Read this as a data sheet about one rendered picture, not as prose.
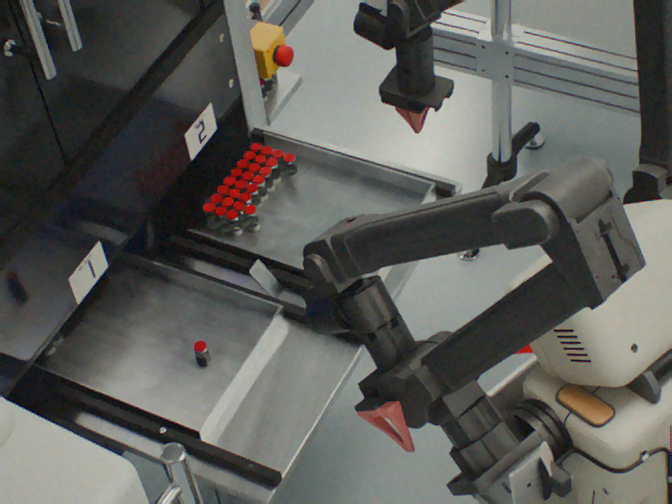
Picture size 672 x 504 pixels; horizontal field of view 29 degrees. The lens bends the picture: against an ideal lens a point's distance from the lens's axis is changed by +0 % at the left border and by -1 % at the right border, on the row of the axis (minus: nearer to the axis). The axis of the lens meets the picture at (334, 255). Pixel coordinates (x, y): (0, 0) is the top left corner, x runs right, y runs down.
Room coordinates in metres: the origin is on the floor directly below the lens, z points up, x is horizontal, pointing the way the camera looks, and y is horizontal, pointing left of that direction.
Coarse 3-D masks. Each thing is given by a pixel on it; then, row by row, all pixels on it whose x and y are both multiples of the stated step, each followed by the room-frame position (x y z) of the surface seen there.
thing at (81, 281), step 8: (96, 248) 1.39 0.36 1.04; (88, 256) 1.37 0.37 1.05; (96, 256) 1.39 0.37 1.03; (80, 264) 1.36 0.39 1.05; (88, 264) 1.37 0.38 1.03; (96, 264) 1.38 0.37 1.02; (104, 264) 1.39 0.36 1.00; (80, 272) 1.35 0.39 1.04; (88, 272) 1.36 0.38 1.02; (96, 272) 1.38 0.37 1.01; (72, 280) 1.33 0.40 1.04; (80, 280) 1.35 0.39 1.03; (88, 280) 1.36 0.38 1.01; (96, 280) 1.37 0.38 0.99; (72, 288) 1.33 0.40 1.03; (80, 288) 1.34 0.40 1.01; (88, 288) 1.35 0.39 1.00; (80, 296) 1.34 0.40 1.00
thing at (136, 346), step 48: (96, 288) 1.45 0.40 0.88; (144, 288) 1.44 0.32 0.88; (192, 288) 1.42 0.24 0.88; (96, 336) 1.35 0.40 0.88; (144, 336) 1.34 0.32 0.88; (192, 336) 1.32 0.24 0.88; (240, 336) 1.31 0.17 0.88; (96, 384) 1.25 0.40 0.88; (144, 384) 1.24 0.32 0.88; (192, 384) 1.23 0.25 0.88; (240, 384) 1.21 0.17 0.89; (192, 432) 1.12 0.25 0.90
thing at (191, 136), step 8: (208, 112) 1.67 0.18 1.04; (200, 120) 1.65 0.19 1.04; (208, 120) 1.67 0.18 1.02; (192, 128) 1.63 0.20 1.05; (200, 128) 1.65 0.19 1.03; (208, 128) 1.66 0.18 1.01; (192, 136) 1.63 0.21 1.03; (208, 136) 1.66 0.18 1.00; (192, 144) 1.62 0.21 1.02; (192, 152) 1.62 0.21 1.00
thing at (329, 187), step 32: (320, 160) 1.67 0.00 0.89; (352, 160) 1.63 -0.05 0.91; (288, 192) 1.61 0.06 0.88; (320, 192) 1.60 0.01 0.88; (352, 192) 1.59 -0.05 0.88; (384, 192) 1.58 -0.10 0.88; (416, 192) 1.57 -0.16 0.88; (288, 224) 1.54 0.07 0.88; (320, 224) 1.52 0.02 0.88; (256, 256) 1.45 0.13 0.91; (288, 256) 1.46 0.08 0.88
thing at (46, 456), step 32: (0, 416) 0.69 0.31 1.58; (32, 416) 0.71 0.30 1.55; (0, 448) 0.68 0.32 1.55; (32, 448) 0.68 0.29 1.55; (64, 448) 0.67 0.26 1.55; (96, 448) 0.67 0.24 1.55; (0, 480) 0.65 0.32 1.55; (32, 480) 0.64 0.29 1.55; (64, 480) 0.64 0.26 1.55; (96, 480) 0.63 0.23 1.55; (128, 480) 0.63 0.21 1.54
